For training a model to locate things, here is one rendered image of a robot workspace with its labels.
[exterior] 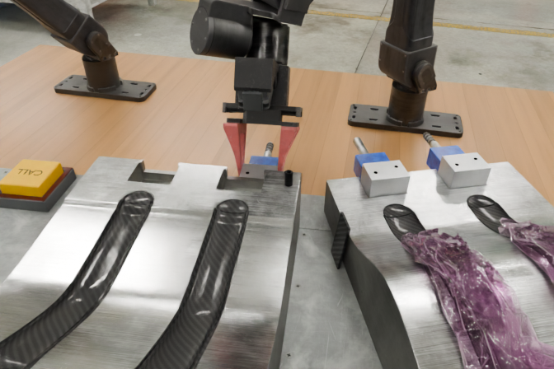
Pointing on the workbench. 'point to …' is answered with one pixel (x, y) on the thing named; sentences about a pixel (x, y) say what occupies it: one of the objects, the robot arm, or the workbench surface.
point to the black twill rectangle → (340, 240)
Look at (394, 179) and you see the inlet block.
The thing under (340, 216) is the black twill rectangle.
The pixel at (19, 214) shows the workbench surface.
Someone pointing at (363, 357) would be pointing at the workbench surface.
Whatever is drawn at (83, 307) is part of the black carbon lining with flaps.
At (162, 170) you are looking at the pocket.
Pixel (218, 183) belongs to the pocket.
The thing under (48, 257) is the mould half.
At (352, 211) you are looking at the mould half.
